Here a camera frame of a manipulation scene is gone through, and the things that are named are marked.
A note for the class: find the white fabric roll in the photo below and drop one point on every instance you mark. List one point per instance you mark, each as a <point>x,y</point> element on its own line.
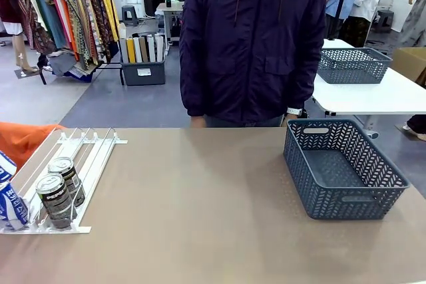
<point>159,48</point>
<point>123,49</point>
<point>151,48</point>

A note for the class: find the person's right hand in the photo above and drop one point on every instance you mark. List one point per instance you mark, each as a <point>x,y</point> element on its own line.
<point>198,122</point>

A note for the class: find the grey plastic stool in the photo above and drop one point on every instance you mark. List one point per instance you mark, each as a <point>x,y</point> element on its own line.
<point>386,20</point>
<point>129,14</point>

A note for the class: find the yellow hanging garment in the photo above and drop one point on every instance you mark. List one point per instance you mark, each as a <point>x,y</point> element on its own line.
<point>106,1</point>

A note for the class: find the person's left hand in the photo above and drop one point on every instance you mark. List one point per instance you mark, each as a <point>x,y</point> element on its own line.
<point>293,116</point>

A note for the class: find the blue white Pocari can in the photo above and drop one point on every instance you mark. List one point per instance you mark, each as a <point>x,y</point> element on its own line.
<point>10,204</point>
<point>5,167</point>

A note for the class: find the white wristwatch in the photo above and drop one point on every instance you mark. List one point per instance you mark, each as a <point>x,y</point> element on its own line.
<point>295,110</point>

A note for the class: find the mannequin in dark red top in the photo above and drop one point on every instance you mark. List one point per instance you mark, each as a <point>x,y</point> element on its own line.
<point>13,14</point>

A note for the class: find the person's right forearm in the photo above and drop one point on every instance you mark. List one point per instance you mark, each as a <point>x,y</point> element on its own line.
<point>196,91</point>

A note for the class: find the white air purifier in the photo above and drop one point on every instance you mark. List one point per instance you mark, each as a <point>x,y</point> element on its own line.
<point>120,8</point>

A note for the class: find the person in navy jacket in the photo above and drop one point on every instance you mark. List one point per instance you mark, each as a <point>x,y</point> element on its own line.
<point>253,48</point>

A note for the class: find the grey workbench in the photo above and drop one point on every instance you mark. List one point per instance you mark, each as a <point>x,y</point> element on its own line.
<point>169,14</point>

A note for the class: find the white side table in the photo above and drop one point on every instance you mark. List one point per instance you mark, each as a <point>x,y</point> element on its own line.
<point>366,97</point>

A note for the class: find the brown fabric roll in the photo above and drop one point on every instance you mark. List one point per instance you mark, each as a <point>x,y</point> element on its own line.
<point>143,48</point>

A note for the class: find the patterned hanging garment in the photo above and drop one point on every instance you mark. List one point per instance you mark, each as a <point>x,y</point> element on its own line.
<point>75,14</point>

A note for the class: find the blue plastic woven basket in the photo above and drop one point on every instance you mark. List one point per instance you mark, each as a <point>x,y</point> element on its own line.
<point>346,171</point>
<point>352,64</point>

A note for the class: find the yellow fabric roll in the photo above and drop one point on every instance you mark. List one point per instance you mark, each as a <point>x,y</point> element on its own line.
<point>131,49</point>

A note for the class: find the black Pepsi can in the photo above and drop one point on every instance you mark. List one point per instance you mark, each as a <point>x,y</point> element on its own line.
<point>55,197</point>
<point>70,172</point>

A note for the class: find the orange fabric cushion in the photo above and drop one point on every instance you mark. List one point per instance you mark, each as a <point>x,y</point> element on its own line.
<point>23,141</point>

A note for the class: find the grey plastic storage bin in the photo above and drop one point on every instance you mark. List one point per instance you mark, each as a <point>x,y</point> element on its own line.
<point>143,72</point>

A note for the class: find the black garment rack frame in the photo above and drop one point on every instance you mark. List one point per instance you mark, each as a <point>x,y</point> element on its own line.
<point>110,68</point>

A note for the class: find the person's left forearm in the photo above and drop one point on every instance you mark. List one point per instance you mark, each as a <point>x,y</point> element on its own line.
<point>301,87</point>

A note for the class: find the teal hanging garment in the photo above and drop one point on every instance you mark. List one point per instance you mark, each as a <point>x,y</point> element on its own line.
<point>46,8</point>

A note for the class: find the brown cardboard box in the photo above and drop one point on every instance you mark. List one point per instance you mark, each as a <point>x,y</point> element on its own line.
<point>411,62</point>

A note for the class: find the bystander's foot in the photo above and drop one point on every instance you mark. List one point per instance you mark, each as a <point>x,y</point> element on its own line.
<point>416,127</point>

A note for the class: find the mannequin in grey dress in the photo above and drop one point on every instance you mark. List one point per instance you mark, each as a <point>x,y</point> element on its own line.
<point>414,14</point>

